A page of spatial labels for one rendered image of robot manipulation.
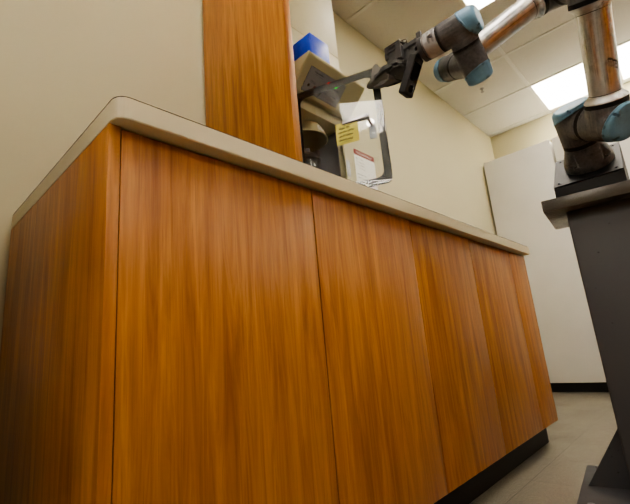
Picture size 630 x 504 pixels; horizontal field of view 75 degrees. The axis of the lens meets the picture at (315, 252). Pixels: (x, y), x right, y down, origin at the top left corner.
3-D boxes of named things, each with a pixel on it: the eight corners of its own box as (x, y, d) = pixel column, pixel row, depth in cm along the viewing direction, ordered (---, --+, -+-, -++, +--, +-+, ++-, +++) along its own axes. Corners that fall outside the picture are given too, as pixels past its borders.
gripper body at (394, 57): (395, 60, 130) (430, 39, 123) (399, 84, 128) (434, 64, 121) (381, 49, 125) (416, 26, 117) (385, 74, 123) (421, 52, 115)
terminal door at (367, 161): (302, 203, 136) (293, 96, 145) (393, 181, 125) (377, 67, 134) (301, 202, 135) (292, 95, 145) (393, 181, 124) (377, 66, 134)
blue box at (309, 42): (291, 68, 149) (289, 47, 151) (311, 79, 156) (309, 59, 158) (311, 53, 143) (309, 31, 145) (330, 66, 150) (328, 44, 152)
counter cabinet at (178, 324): (-25, 625, 90) (10, 229, 111) (432, 433, 237) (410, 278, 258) (84, 851, 46) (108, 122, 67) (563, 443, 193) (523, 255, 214)
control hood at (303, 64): (287, 91, 146) (285, 66, 148) (345, 122, 169) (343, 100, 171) (310, 74, 138) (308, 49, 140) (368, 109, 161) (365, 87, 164)
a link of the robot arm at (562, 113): (581, 129, 149) (568, 95, 145) (613, 129, 137) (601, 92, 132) (553, 148, 149) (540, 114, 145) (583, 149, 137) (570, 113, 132)
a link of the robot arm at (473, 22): (483, 36, 107) (470, 4, 105) (444, 58, 115) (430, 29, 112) (488, 28, 113) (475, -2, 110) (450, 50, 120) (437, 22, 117)
